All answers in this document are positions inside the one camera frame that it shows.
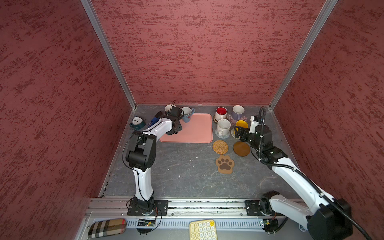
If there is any large round wooden coaster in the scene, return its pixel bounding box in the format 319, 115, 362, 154
233, 142, 251, 157

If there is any pink flower coaster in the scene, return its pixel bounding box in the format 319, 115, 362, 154
227, 114, 248, 126

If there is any lavender mug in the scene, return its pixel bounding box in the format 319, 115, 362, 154
232, 105, 245, 121

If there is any woven rattan coaster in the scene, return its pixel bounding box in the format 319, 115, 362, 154
212, 140, 229, 155

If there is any white mug red inside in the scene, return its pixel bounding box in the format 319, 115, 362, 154
215, 107, 228, 121

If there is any brown paw print coaster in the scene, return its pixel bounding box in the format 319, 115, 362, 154
215, 155, 235, 175

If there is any yellow mug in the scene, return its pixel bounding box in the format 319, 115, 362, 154
236, 120, 249, 129

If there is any grey blue woven coaster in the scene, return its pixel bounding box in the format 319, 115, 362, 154
215, 131, 231, 139

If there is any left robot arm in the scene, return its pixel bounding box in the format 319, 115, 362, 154
122, 105, 184, 215

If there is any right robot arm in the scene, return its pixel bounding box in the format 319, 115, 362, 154
235, 125, 371, 240

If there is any white speckled blue mug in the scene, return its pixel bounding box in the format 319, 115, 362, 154
182, 107, 195, 123

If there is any blue stapler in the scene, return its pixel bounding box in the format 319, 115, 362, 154
148, 111, 163, 128

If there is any pink serving tray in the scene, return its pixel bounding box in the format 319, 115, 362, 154
160, 114, 213, 144

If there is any green tape measure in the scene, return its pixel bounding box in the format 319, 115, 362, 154
130, 116, 146, 131

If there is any yellow keypad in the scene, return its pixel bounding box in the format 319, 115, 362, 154
189, 219, 218, 240

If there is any plaid glasses case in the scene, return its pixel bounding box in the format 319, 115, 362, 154
88, 219, 127, 239

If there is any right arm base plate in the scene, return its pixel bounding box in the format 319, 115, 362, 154
245, 200, 285, 219

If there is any aluminium rail frame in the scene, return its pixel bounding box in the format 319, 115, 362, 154
79, 198, 306, 238

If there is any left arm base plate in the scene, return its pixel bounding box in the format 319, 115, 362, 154
127, 200, 169, 216

